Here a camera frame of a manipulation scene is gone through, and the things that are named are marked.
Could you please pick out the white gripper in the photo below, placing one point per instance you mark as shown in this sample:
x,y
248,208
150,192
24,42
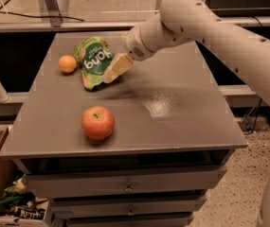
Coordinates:
x,y
132,46

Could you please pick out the green rice chip bag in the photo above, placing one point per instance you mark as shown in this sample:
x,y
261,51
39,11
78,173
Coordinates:
x,y
93,57

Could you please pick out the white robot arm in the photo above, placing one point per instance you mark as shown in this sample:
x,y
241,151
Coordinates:
x,y
243,52

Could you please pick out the small orange fruit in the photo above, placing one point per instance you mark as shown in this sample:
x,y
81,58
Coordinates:
x,y
67,64

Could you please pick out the red apple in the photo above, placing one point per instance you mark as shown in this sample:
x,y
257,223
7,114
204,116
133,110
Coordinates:
x,y
97,122

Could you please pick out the grey drawer cabinet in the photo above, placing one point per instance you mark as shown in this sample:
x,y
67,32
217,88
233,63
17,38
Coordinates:
x,y
172,137

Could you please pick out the box of snack packages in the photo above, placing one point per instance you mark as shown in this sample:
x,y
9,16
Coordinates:
x,y
19,207

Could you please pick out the metal frame rail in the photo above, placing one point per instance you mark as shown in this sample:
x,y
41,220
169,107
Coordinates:
x,y
123,25

